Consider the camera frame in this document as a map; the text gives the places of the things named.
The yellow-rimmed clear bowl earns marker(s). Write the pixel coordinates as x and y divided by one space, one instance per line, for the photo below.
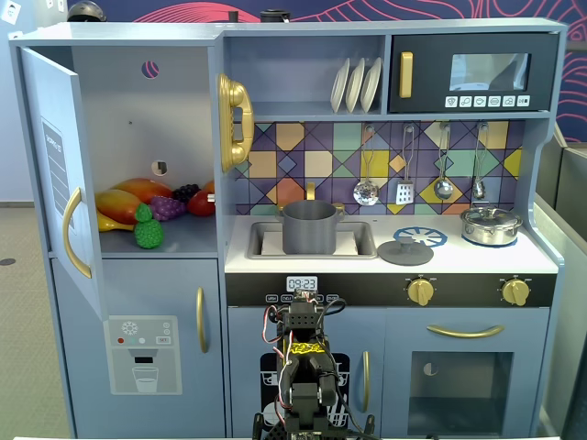
366 380

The blue cabinet door with list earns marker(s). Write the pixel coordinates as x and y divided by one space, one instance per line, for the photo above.
59 105

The gray round pot lid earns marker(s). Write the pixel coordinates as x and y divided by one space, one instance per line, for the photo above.
406 254

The gray side furniture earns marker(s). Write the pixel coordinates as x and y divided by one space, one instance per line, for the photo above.
566 206

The small metal spoon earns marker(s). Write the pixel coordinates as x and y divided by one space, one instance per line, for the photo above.
479 189

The steel pot with lid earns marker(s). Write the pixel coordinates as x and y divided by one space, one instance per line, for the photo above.
490 227

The white toy plate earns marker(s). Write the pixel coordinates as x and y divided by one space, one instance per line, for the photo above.
370 84
354 87
338 89

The dark toy grapes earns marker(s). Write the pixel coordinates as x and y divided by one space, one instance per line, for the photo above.
185 192

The red toy apple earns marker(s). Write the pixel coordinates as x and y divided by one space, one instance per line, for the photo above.
199 205

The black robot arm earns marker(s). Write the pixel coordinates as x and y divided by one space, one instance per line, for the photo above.
305 380

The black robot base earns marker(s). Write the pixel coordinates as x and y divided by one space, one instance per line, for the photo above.
275 428

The gold toy faucet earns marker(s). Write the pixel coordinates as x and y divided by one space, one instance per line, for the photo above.
311 190

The gray plastic pot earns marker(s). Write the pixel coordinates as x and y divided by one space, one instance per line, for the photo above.
309 231

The gold stove knob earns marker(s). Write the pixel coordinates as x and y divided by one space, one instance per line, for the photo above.
420 291
516 291

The gold toy telephone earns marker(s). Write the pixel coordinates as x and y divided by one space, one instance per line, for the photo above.
231 91

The metal ladle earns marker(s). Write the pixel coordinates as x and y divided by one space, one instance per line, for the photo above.
443 189

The red orange toy mango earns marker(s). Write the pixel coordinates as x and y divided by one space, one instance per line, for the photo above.
144 189

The black object on kitchen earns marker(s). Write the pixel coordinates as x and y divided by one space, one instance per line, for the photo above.
274 16

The metal slotted spatula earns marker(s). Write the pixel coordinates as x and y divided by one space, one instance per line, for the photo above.
404 193

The metal slotted spoon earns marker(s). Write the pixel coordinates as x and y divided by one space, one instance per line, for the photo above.
366 193

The yellow toy banana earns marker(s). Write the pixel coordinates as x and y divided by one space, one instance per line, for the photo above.
112 224

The white wall socket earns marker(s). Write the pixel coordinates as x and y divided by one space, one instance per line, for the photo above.
10 11

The blue freezer door with dispenser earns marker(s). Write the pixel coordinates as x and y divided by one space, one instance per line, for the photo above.
151 293

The blue toy kitchen unit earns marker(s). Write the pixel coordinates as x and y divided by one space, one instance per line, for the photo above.
302 28

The orange toy fruit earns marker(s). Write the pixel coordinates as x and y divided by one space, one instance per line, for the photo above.
209 187

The yellow red toy mango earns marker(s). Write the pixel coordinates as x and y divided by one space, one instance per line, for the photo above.
114 204

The black helmet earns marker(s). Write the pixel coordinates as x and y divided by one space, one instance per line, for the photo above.
86 10

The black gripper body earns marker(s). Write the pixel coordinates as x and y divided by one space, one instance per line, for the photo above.
306 298

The purple toy grapes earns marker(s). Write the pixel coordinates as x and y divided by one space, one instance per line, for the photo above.
167 208

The gray toy sink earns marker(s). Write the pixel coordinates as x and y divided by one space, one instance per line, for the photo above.
257 240

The dark microwave door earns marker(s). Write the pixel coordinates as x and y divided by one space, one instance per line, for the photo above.
431 46

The blue oven door with window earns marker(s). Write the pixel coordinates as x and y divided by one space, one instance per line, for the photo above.
527 330

